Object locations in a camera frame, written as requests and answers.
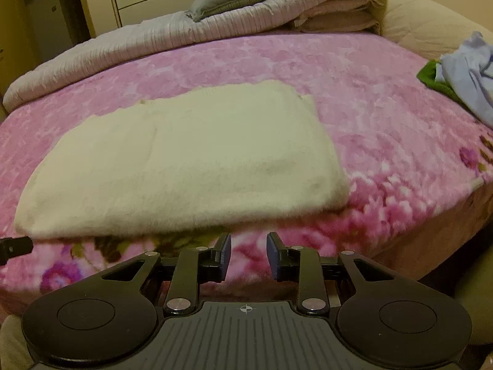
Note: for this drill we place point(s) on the pink floral blanket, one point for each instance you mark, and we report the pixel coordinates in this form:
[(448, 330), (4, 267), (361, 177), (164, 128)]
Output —
[(385, 131)]

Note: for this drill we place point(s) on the cream knitted sweater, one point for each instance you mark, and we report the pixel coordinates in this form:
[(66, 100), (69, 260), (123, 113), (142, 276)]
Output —
[(185, 154)]

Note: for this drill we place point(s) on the striped folded quilt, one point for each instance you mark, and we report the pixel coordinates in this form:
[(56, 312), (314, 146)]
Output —
[(154, 42)]

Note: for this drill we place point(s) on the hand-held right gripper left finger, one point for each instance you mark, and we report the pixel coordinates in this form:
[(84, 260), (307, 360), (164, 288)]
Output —
[(225, 254)]

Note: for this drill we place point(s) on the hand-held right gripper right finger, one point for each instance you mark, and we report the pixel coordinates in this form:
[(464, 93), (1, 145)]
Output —
[(273, 256)]

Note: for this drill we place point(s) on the cream padded headboard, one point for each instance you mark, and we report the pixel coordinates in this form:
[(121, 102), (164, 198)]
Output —
[(427, 23)]

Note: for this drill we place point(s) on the green cloth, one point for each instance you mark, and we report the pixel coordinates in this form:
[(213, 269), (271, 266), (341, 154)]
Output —
[(433, 79)]

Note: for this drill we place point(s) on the light blue garment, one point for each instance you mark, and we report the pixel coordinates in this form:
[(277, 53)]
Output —
[(473, 81)]

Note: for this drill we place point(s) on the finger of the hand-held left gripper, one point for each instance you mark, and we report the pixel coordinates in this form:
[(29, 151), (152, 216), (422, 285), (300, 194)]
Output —
[(15, 247)]

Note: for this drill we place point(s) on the beige folded blanket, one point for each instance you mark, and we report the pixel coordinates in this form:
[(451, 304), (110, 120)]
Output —
[(335, 15)]

